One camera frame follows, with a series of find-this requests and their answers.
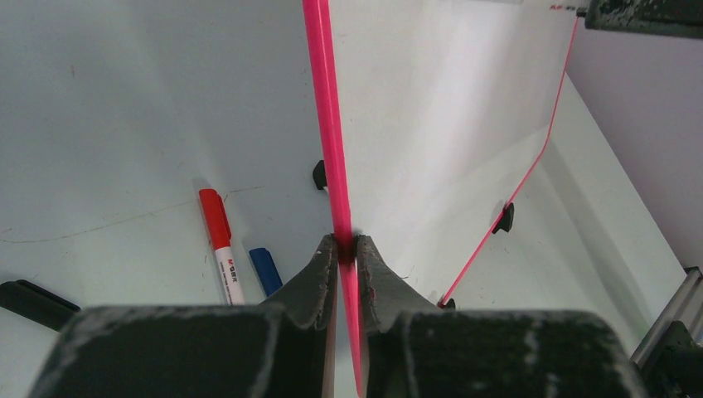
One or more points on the red-capped whiteboard marker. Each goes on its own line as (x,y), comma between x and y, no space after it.
(220,235)

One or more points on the rear black board stand clip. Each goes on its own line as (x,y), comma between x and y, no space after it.
(319,176)

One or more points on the green whiteboard marker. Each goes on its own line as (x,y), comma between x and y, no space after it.
(567,8)

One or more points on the pink-framed whiteboard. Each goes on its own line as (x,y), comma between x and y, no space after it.
(432,115)

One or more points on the right black board stand clip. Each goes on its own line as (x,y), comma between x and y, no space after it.
(505,220)

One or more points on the blue-capped whiteboard marker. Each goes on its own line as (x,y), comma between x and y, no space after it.
(266,270)

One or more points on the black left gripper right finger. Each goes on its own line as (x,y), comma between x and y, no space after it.
(414,348)

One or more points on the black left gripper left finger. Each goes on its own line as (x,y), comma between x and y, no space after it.
(281,347)

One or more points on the black-capped whiteboard marker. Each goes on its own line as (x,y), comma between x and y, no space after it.
(37,304)

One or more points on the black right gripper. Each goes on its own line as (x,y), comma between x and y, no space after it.
(675,18)

